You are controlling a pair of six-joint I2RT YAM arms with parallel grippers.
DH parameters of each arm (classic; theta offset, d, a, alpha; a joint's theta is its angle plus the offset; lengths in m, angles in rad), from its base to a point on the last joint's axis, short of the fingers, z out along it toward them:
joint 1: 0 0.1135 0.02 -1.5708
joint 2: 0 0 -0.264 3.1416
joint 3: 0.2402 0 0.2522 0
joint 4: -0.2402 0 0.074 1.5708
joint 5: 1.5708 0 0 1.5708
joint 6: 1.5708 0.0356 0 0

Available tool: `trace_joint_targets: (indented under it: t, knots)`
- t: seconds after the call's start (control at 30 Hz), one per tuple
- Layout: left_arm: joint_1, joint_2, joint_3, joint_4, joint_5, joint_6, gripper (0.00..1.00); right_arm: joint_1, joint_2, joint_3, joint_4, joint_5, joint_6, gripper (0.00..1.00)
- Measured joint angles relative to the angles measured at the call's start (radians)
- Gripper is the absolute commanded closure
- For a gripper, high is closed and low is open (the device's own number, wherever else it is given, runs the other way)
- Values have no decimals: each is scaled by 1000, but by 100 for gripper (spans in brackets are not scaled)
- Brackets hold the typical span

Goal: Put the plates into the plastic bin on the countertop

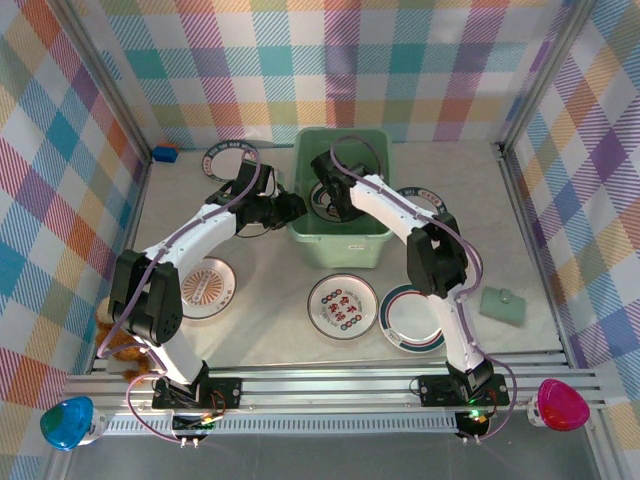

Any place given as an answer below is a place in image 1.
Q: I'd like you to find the pink dome button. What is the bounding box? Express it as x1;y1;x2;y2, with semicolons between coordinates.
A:
526;378;592;432

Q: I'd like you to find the red characters coloured dots plate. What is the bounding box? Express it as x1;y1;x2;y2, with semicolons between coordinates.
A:
306;273;380;342

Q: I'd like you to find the blue orange small block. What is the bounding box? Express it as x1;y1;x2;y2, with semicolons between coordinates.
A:
151;143;180;165

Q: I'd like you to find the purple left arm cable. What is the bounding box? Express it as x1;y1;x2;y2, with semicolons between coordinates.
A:
96;147;264;444

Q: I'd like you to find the blue dome button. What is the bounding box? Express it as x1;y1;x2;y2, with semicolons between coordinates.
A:
39;396;107;453

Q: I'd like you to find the brown stuffed toy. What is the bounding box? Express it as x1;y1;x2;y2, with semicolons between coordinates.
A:
94;298;154;386

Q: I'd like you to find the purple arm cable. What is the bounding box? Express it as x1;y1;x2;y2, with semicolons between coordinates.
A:
329;134;519;445
96;147;264;444

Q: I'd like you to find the green plastic bin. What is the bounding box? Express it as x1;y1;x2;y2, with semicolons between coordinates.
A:
285;127;396;271

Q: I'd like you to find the plaid patterned backdrop cloth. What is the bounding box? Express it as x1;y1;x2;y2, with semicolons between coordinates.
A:
0;0;640;480

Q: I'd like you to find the green rim lettered plate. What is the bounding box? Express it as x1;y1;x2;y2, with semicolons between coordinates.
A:
202;139;261;189
392;187;450;229

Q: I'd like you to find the small controller circuit board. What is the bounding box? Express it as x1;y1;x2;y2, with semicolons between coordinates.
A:
455;408;490;445
171;410;221;449

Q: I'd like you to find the aluminium frame post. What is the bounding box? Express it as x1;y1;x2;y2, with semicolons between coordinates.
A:
49;0;154;164
494;0;601;156

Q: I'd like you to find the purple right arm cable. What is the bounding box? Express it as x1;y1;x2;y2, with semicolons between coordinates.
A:
329;134;519;445

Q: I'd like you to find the aluminium frame rail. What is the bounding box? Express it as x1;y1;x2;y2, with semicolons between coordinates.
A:
63;352;610;416
494;144;581;369
84;152;154;376

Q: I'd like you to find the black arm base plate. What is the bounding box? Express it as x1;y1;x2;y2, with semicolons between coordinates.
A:
416;372;512;407
151;377;245;412

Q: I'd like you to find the slotted grey cable duct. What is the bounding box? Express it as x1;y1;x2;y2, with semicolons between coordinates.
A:
99;413;461;437

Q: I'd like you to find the sunburst print white plate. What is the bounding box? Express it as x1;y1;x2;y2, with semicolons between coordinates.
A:
178;256;237;322
308;178;351;222

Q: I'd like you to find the green red striped rim plate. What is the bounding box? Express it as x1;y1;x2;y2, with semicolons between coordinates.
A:
378;283;447;352

